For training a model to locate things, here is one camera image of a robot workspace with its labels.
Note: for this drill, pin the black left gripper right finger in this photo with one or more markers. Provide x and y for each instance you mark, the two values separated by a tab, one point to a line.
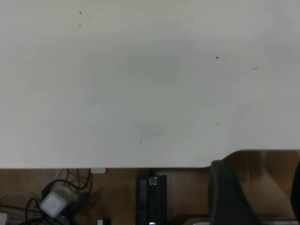
296	194

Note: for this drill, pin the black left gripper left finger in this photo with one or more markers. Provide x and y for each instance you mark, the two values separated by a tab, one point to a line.
225	199

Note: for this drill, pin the white cube power adapter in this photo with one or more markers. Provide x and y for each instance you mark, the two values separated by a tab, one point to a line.
52	204

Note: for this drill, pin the white bracket under table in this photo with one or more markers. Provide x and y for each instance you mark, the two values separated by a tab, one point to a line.
98	170

